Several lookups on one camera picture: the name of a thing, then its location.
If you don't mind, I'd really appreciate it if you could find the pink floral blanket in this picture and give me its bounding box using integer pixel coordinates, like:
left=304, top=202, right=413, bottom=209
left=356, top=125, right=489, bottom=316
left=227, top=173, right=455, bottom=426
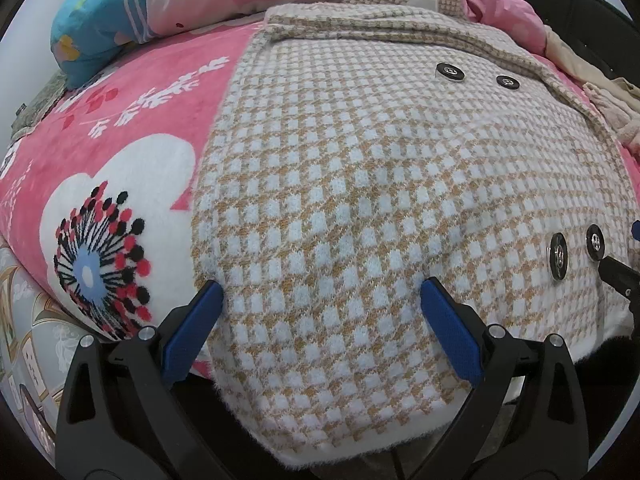
left=0, top=22, right=640, bottom=376

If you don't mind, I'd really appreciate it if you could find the beige houndstooth coat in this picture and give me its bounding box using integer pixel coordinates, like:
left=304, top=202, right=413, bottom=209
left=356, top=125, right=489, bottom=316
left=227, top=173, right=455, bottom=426
left=190, top=0, right=638, bottom=471

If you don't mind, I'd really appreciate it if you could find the grey patterned bedsheet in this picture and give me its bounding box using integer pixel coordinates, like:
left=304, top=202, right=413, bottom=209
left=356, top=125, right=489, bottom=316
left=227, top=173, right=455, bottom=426
left=0, top=245, right=101, bottom=461

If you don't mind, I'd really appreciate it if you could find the black headboard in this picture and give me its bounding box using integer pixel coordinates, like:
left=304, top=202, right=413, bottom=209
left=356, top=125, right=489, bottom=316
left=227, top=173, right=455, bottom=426
left=480, top=0, right=640, bottom=106

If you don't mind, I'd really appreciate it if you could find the cream cloth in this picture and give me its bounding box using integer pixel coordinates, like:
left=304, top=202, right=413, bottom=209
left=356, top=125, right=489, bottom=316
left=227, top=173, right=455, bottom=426
left=544, top=24, right=623, bottom=88

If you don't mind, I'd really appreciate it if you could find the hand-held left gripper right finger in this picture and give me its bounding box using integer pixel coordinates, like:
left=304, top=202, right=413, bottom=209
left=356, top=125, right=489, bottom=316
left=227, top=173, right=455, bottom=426
left=419, top=279, right=591, bottom=480

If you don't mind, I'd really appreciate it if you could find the grey-green patterned cloth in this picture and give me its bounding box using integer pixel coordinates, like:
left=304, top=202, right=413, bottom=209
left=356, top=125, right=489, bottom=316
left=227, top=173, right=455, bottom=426
left=9, top=71, right=68, bottom=138

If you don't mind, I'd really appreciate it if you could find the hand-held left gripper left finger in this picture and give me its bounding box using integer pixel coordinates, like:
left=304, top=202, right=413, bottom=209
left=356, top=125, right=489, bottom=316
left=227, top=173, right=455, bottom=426
left=55, top=280, right=236, bottom=480

